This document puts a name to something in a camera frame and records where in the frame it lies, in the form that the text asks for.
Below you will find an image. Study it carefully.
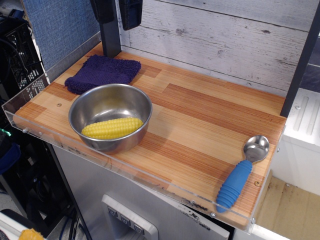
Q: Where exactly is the blue handled metal spoon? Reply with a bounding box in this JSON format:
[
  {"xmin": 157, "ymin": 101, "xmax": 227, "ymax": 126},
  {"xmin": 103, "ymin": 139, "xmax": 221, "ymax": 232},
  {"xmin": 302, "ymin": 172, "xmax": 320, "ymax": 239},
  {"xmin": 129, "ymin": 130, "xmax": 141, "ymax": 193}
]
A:
[{"xmin": 216, "ymin": 135, "xmax": 270, "ymax": 213}]

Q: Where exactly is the blue fabric panel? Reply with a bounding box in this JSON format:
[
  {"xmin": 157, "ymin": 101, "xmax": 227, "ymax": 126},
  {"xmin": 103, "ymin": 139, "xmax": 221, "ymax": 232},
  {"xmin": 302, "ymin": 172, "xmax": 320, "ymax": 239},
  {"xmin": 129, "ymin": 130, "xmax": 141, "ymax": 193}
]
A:
[{"xmin": 22, "ymin": 0, "xmax": 100, "ymax": 70}]

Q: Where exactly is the yellow toy corn cob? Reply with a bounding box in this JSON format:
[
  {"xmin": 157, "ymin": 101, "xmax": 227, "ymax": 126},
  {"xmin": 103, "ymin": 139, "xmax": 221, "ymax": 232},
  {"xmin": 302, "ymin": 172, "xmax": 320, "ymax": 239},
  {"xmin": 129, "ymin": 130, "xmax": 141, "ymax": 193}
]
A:
[{"xmin": 81, "ymin": 117, "xmax": 144, "ymax": 140}]

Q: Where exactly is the stainless toy fridge cabinet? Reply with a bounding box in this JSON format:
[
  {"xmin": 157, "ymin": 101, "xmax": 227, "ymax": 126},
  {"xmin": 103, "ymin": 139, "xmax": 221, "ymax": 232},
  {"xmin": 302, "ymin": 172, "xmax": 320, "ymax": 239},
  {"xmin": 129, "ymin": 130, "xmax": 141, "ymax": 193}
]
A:
[{"xmin": 53, "ymin": 146, "xmax": 234, "ymax": 240}]

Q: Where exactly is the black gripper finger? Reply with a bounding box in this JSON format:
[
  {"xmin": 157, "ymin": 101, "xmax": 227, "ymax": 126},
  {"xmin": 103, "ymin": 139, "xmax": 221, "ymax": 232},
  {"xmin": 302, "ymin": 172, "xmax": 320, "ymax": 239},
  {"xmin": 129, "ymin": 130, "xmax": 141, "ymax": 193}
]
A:
[
  {"xmin": 119, "ymin": 0, "xmax": 143, "ymax": 31},
  {"xmin": 90, "ymin": 0, "xmax": 115, "ymax": 24}
]

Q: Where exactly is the clear acrylic table guard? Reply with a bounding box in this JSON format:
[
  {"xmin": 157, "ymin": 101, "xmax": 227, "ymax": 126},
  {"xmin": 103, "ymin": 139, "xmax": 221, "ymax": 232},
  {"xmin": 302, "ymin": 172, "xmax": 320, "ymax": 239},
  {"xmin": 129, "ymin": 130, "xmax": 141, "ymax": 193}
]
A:
[{"xmin": 3, "ymin": 70, "xmax": 286, "ymax": 231}]

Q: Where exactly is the dark purple cloth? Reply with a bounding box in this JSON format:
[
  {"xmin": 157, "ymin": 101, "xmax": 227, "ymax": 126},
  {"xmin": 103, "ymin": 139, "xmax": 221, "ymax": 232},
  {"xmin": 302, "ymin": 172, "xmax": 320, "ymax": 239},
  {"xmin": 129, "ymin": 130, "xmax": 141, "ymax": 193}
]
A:
[{"xmin": 64, "ymin": 55, "xmax": 142, "ymax": 95}]

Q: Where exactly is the black vertical post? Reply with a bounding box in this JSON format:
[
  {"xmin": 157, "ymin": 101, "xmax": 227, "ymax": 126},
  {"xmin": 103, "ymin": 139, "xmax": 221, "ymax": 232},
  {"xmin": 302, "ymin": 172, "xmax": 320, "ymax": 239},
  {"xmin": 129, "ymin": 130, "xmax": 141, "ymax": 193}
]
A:
[
  {"xmin": 280, "ymin": 0, "xmax": 320, "ymax": 118},
  {"xmin": 99, "ymin": 14, "xmax": 122, "ymax": 58}
]

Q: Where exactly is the black vertical post left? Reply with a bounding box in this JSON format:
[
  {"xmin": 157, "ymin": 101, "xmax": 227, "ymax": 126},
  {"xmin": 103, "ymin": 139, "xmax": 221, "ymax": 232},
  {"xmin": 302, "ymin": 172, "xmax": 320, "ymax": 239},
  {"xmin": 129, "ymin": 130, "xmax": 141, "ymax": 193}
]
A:
[{"xmin": 99, "ymin": 14, "xmax": 122, "ymax": 58}]

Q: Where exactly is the white ribbed appliance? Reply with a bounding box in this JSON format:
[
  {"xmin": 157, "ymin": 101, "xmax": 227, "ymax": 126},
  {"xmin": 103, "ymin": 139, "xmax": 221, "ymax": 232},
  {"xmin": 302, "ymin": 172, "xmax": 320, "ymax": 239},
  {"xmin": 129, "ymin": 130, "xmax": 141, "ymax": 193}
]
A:
[{"xmin": 271, "ymin": 88, "xmax": 320, "ymax": 195}]

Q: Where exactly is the black perforated crate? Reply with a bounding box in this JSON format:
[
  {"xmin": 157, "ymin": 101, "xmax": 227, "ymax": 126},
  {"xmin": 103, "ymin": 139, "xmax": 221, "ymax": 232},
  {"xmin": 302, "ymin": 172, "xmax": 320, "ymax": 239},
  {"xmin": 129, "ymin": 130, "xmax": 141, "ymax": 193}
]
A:
[{"xmin": 0, "ymin": 19, "xmax": 44, "ymax": 92}]

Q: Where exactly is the black vertical post right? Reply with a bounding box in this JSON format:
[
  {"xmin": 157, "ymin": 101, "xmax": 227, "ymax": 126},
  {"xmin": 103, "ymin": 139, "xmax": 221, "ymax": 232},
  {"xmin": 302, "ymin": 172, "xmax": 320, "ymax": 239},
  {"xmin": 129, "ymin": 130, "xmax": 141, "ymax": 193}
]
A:
[{"xmin": 280, "ymin": 0, "xmax": 320, "ymax": 118}]

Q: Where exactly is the yellow object bottom left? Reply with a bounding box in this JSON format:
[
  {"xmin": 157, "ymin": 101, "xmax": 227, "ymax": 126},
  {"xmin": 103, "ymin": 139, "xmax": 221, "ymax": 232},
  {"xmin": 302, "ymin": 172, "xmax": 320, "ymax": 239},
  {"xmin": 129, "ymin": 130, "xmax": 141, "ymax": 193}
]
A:
[{"xmin": 18, "ymin": 228, "xmax": 45, "ymax": 240}]

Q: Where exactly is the stainless steel bowl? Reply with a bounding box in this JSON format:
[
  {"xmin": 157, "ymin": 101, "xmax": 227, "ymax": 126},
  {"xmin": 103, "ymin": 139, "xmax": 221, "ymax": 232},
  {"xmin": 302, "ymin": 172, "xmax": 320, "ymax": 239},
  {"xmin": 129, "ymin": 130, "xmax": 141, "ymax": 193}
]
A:
[{"xmin": 68, "ymin": 84, "xmax": 153, "ymax": 154}]

